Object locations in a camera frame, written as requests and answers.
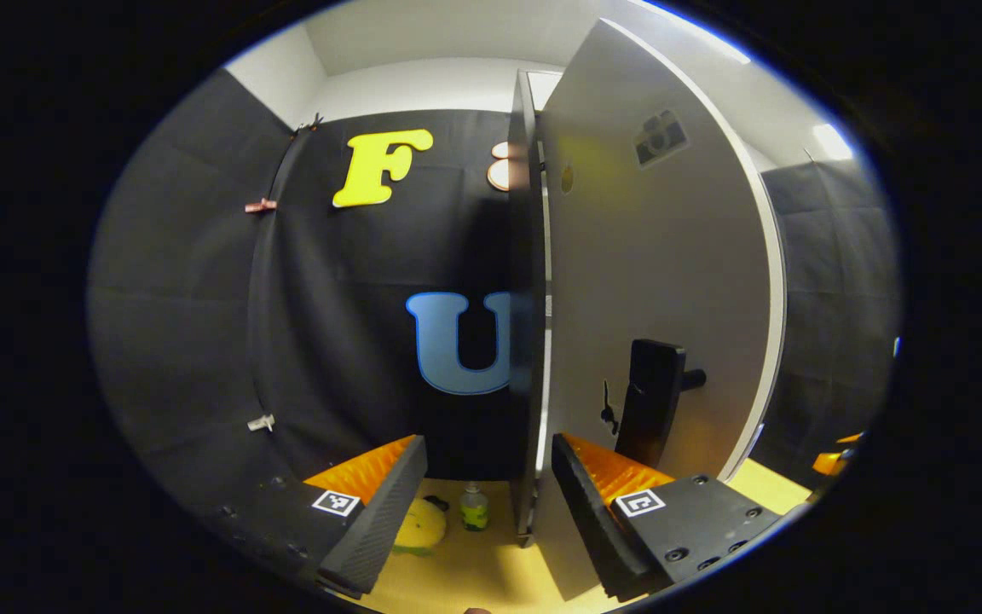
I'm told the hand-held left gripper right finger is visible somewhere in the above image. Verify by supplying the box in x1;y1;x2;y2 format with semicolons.
551;432;786;602

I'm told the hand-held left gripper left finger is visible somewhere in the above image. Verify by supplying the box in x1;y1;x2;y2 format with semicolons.
214;433;428;600

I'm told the white grey shoe cabinet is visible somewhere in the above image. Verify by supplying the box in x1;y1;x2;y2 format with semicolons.
505;68;564;548

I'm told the white cabinet door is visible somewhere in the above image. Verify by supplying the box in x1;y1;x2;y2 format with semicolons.
534;17;788;602

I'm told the yellow plush toy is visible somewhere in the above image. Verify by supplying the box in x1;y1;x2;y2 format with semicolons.
393;497;448;557

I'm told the green bottle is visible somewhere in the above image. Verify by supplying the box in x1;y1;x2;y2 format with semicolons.
460;483;489;532

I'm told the black backdrop cloth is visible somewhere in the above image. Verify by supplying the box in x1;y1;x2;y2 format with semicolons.
89;68;534;513
747;153;903;491

